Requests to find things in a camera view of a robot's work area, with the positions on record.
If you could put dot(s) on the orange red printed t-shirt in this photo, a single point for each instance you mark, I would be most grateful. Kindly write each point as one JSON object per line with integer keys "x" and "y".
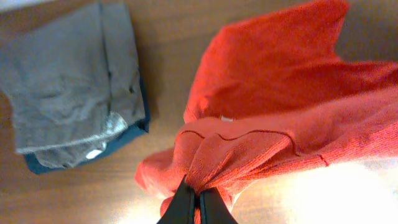
{"x": 271, "y": 97}

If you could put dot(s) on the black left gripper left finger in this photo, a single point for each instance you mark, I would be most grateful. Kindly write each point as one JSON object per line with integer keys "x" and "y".
{"x": 181, "y": 210}

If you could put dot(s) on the folded grey garment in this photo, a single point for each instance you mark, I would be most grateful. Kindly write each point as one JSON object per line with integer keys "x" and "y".
{"x": 73, "y": 84}

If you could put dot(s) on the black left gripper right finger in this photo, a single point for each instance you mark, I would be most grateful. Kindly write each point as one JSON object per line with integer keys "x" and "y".
{"x": 213, "y": 209}

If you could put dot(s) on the folded navy blue garment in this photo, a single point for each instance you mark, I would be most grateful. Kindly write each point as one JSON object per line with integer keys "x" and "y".
{"x": 139, "y": 128}

